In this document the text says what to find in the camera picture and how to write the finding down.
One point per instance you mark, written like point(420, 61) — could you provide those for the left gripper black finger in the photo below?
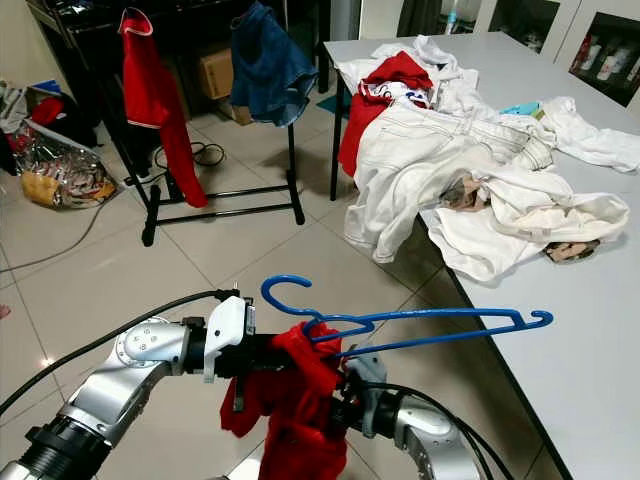
point(287, 357)

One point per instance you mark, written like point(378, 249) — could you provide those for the blue plastic hanger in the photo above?
point(440, 317)

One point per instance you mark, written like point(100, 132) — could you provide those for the white shirt tan sleeves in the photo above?
point(530, 215)

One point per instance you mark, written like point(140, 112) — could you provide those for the beige jeans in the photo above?
point(410, 160)

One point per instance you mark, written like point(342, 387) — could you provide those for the red jersey white print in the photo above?
point(360, 120)

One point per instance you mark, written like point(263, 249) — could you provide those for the clear plastic bag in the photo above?
point(65, 180)

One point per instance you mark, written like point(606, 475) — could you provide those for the red shirt white trim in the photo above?
point(155, 100)

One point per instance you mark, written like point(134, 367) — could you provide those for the blue denim garment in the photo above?
point(270, 70)

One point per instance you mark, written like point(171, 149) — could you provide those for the brown cardboard box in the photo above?
point(217, 72)

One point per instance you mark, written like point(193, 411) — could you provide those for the black bag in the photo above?
point(75, 120)

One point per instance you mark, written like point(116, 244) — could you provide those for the crumpled red cloth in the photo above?
point(48, 110)

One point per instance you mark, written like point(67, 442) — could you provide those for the white rumpled clothes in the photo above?
point(455, 70)

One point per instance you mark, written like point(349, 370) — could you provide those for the teal cloth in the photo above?
point(520, 107)

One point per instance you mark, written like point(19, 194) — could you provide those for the crumpled grey white cloth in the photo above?
point(10, 100)

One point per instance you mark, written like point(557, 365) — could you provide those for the black desk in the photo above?
point(80, 40)

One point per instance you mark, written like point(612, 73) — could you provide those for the white t-shirt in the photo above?
point(595, 135)

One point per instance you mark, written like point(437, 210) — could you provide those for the white spray bottle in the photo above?
point(452, 16)

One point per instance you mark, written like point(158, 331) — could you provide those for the white TV cabinet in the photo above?
point(600, 50)

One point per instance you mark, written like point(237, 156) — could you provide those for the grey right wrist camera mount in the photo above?
point(368, 372)

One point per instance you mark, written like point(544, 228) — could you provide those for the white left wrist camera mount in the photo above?
point(228, 330)

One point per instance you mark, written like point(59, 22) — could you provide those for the black clothes rack silver rail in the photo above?
point(220, 212)

